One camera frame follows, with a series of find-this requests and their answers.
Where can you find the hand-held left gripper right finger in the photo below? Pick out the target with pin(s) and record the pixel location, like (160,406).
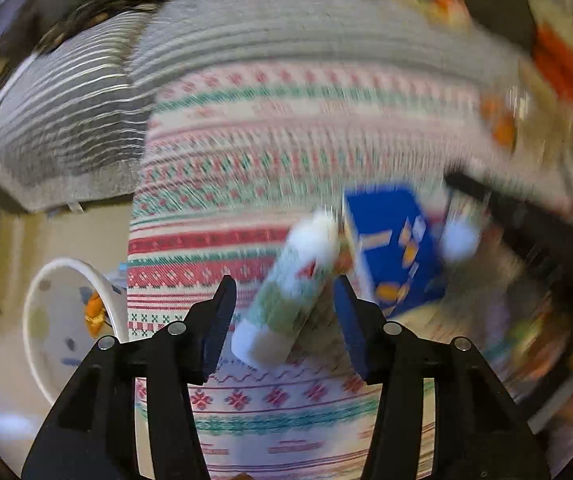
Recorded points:
(351,320)

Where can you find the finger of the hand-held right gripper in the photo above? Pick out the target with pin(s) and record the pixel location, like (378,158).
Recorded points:
(469,186)

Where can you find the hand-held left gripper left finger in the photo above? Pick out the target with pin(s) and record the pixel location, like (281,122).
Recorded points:
(216,320)

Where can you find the white green printed tube bottle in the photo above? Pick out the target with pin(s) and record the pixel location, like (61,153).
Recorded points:
(291,290)

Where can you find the blue carton box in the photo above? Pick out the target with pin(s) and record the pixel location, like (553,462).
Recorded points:
(391,245)

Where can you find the orange peel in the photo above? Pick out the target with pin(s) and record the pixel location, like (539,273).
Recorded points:
(94,315)

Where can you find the white dotted bin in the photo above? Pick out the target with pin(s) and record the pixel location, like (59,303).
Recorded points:
(61,330)

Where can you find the orange tangerine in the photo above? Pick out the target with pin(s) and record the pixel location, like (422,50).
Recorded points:
(504,132)

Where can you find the orange red item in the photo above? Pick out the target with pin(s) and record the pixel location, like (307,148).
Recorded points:
(561,70)

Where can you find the red green patterned blanket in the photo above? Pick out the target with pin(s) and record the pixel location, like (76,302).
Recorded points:
(266,160)

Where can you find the orange white packet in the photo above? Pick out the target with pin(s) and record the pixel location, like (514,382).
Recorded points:
(446,2)

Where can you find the grey striped blanket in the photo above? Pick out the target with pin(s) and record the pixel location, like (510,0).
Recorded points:
(116,85)

